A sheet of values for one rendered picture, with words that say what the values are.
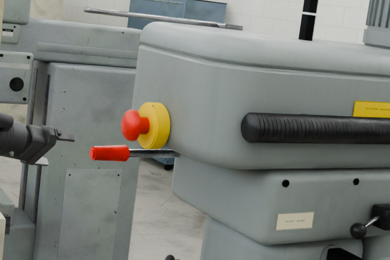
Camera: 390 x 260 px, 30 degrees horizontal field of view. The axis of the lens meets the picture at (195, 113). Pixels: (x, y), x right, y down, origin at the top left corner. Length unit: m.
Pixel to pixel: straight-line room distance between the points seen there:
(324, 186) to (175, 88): 0.23
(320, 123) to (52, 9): 8.74
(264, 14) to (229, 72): 7.31
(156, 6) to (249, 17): 1.18
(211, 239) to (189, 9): 7.27
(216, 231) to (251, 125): 0.28
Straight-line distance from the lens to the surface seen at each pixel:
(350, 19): 7.11
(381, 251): 1.10
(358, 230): 0.98
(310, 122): 0.86
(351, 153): 0.96
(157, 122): 0.90
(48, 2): 9.51
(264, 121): 0.82
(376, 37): 1.16
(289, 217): 0.94
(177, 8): 8.38
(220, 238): 1.05
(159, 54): 0.95
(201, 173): 1.03
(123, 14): 1.02
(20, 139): 1.75
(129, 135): 0.91
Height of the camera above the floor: 1.92
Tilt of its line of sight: 8 degrees down
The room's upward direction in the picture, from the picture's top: 7 degrees clockwise
